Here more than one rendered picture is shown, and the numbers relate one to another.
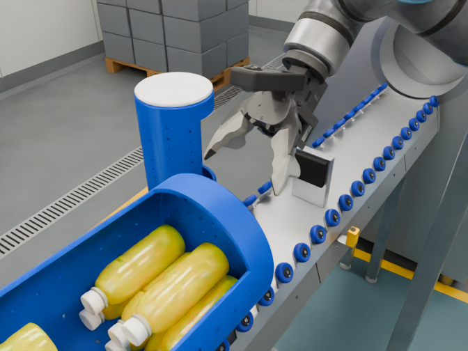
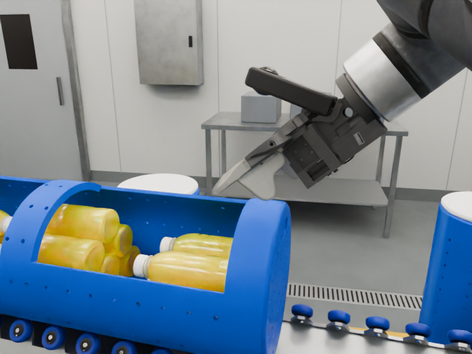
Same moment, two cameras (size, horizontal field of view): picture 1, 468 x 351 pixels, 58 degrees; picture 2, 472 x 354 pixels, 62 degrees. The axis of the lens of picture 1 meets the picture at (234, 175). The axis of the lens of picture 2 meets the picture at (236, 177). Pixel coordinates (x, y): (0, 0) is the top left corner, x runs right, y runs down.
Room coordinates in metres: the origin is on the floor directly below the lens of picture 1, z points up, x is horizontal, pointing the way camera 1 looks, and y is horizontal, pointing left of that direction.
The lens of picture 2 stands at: (0.29, -0.49, 1.49)
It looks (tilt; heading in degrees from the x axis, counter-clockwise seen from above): 18 degrees down; 68
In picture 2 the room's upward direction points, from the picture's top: straight up
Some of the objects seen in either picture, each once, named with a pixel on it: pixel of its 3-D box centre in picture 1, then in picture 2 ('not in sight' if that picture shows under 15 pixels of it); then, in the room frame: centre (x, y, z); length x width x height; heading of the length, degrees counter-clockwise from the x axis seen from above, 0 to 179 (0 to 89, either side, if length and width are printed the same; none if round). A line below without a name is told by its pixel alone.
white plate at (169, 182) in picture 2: not in sight; (157, 187); (0.53, 0.79, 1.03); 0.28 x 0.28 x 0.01
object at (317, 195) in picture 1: (310, 177); not in sight; (0.91, -0.20, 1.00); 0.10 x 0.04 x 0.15; 52
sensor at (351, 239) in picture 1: (342, 232); not in sight; (0.79, -0.28, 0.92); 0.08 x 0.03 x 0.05; 52
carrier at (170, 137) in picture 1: (182, 186); (466, 331); (1.41, 0.21, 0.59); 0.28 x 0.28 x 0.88
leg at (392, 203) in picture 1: (384, 233); not in sight; (1.42, -0.69, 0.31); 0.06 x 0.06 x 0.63; 52
